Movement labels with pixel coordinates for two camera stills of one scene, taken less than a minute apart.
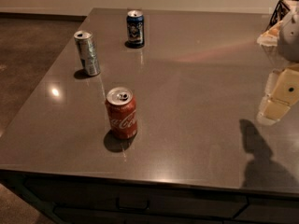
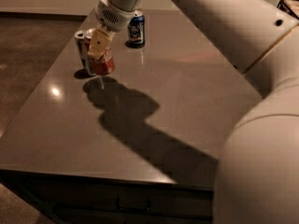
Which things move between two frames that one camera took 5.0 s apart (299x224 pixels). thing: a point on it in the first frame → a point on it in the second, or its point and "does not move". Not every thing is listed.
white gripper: [291, 37] → [114, 18]
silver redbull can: [87, 50] does not move
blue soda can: [135, 29] does not move
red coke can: [121, 107] → [106, 63]
